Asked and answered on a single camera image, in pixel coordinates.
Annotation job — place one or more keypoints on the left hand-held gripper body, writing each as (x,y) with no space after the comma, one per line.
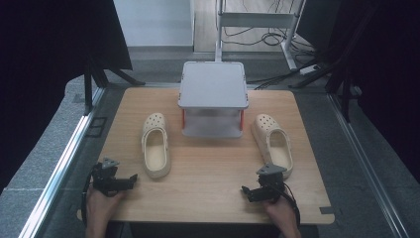
(105,181)

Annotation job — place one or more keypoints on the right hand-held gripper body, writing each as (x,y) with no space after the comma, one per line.
(269,185)

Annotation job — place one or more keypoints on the person's left hand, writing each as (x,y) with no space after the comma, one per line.
(99,206)

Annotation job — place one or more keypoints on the person's right hand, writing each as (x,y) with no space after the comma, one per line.
(282,211)

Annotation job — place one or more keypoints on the cream clog shoe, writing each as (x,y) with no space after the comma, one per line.
(155,148)
(275,148)

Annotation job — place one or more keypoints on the black tape piece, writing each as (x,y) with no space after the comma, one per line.
(326,210)

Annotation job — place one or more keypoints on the black tripod stand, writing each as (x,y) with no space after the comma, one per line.
(95,74)
(343,76)

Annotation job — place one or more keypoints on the grey two-tier shoe rack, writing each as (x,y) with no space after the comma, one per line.
(213,86)

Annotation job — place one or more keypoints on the white power strip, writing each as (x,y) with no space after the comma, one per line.
(309,69)

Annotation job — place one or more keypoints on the black curtain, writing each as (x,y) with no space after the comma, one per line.
(389,82)
(49,66)

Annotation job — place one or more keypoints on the white metal stand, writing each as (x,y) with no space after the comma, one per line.
(257,20)

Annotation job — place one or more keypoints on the aluminium rail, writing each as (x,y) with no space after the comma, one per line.
(366,172)
(56,178)

